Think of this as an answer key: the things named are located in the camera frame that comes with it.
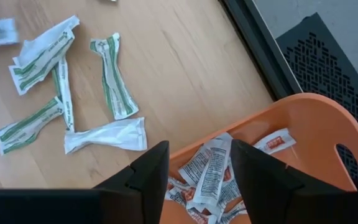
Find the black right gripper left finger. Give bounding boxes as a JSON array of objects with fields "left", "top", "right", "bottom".
[{"left": 0, "top": 141, "right": 170, "bottom": 224}]

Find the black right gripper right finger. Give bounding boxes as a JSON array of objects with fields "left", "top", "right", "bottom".
[{"left": 231, "top": 139, "right": 358, "bottom": 224}]

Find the orange plastic bin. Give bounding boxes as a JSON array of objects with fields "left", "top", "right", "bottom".
[{"left": 159, "top": 92, "right": 358, "bottom": 224}]

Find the black perforated computer case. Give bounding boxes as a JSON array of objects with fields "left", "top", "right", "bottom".
[{"left": 275, "top": 12, "right": 358, "bottom": 191}]

